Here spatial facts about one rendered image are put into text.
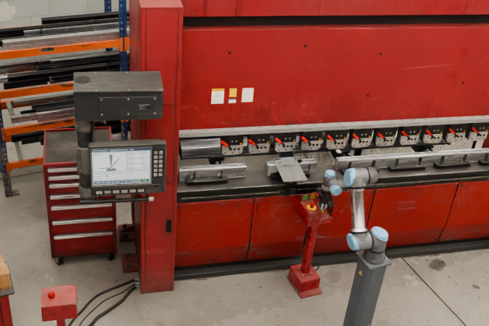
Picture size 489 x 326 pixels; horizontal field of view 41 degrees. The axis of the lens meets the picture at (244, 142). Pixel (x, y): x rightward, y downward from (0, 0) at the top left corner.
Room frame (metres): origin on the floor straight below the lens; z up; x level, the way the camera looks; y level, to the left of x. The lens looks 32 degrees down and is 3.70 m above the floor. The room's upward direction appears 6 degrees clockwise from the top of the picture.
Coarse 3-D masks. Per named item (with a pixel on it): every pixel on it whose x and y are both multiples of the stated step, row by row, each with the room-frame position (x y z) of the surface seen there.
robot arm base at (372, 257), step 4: (364, 252) 3.42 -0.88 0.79; (368, 252) 3.36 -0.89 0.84; (372, 252) 3.34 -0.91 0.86; (376, 252) 3.33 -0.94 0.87; (384, 252) 3.38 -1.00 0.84; (364, 256) 3.37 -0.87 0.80; (368, 256) 3.35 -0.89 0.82; (372, 256) 3.33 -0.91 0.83; (376, 256) 3.33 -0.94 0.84; (380, 256) 3.34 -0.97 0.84; (384, 256) 3.38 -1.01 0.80; (368, 260) 3.33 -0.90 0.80; (372, 260) 3.34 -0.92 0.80; (376, 260) 3.32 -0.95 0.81; (380, 260) 3.33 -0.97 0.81; (384, 260) 3.35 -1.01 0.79; (372, 264) 3.32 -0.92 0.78; (376, 264) 3.32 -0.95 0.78; (380, 264) 3.33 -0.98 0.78
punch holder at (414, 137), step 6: (408, 126) 4.37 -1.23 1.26; (414, 126) 4.38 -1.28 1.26; (420, 126) 4.39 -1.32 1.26; (408, 132) 4.37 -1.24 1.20; (414, 132) 4.39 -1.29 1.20; (396, 138) 4.43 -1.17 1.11; (402, 138) 4.36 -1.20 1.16; (414, 138) 4.38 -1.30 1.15; (402, 144) 4.36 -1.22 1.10; (408, 144) 4.37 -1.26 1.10
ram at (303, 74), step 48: (192, 48) 3.90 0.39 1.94; (240, 48) 3.99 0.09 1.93; (288, 48) 4.08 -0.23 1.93; (336, 48) 4.18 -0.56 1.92; (384, 48) 4.28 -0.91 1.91; (432, 48) 4.38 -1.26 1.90; (480, 48) 4.49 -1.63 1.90; (192, 96) 3.90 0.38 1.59; (240, 96) 4.00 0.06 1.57; (288, 96) 4.09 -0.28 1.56; (336, 96) 4.19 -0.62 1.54; (384, 96) 4.30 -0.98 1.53; (432, 96) 4.41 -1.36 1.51; (480, 96) 4.52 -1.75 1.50
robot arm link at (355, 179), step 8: (352, 168) 3.57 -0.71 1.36; (360, 168) 3.57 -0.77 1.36; (344, 176) 3.56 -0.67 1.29; (352, 176) 3.50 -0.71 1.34; (360, 176) 3.51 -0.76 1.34; (368, 176) 3.53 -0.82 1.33; (344, 184) 3.53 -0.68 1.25; (352, 184) 3.49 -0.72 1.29; (360, 184) 3.49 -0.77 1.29; (352, 192) 3.48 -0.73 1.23; (360, 192) 3.47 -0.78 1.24; (352, 200) 3.46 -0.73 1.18; (360, 200) 3.45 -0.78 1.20; (352, 208) 3.43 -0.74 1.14; (360, 208) 3.42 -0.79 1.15; (352, 216) 3.41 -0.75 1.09; (360, 216) 3.40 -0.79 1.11; (352, 224) 3.39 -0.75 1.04; (360, 224) 3.37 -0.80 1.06; (352, 232) 3.35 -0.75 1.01; (360, 232) 3.33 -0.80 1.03; (368, 232) 3.38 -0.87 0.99; (352, 240) 3.30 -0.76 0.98; (360, 240) 3.31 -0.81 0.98; (368, 240) 3.32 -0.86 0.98; (352, 248) 3.29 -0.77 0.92; (360, 248) 3.29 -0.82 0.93; (368, 248) 3.31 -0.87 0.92
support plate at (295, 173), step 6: (276, 162) 4.09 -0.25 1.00; (294, 162) 4.11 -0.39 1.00; (282, 168) 4.02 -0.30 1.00; (288, 168) 4.03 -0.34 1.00; (294, 168) 4.03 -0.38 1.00; (300, 168) 4.04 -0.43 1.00; (282, 174) 3.94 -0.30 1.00; (288, 174) 3.95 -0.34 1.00; (294, 174) 3.96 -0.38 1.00; (300, 174) 3.96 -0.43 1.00; (282, 180) 3.87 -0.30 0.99; (288, 180) 3.87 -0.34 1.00; (294, 180) 3.87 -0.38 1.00; (300, 180) 3.89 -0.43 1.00; (306, 180) 3.90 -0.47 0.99
